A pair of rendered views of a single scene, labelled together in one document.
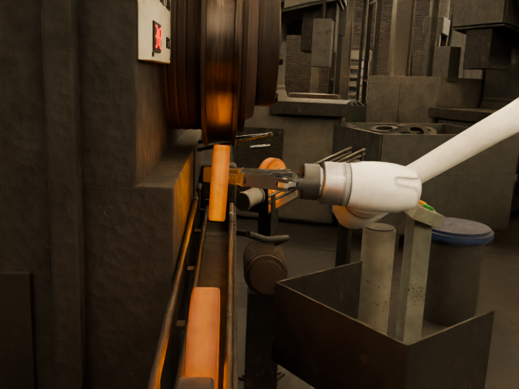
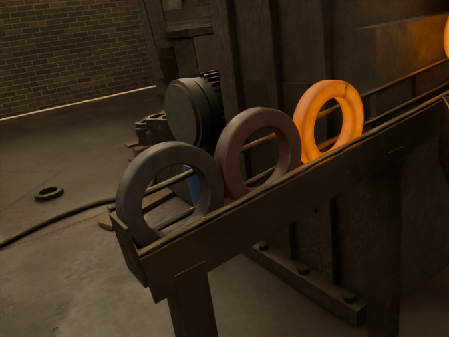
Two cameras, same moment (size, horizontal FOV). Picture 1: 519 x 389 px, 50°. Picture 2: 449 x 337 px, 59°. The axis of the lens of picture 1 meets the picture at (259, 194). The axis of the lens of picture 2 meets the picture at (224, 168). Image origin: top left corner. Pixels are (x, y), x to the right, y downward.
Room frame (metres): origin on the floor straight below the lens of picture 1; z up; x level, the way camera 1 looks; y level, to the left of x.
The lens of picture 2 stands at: (0.04, -0.53, 0.93)
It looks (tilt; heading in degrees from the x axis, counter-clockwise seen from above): 20 degrees down; 61
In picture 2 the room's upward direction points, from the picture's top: 8 degrees counter-clockwise
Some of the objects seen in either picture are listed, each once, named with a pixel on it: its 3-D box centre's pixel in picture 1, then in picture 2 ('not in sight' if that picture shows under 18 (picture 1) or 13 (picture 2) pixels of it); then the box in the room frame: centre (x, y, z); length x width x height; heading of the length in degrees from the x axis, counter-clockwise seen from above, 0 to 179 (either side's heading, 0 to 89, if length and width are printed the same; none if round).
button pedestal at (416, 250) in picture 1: (413, 278); not in sight; (2.05, -0.60, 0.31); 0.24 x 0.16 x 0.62; 3
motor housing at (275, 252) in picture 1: (262, 325); not in sight; (1.66, -0.02, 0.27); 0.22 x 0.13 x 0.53; 3
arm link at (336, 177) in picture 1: (331, 183); not in sight; (1.14, -0.15, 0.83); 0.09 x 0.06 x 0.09; 3
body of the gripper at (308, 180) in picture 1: (296, 180); not in sight; (1.14, -0.08, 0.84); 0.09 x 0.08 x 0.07; 93
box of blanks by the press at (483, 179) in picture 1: (412, 179); not in sight; (3.84, -1.06, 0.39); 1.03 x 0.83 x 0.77; 108
